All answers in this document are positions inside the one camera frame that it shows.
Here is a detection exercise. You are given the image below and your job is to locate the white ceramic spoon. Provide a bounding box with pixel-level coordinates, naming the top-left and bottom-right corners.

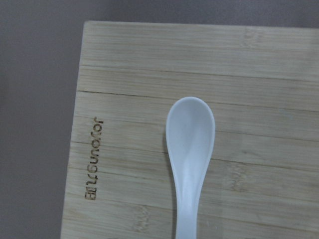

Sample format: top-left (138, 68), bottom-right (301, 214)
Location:
top-left (165, 97), bottom-right (215, 239)

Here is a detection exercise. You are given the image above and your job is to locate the bamboo cutting board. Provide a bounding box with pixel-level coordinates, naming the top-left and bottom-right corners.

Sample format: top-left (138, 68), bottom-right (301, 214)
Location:
top-left (60, 21), bottom-right (319, 239)

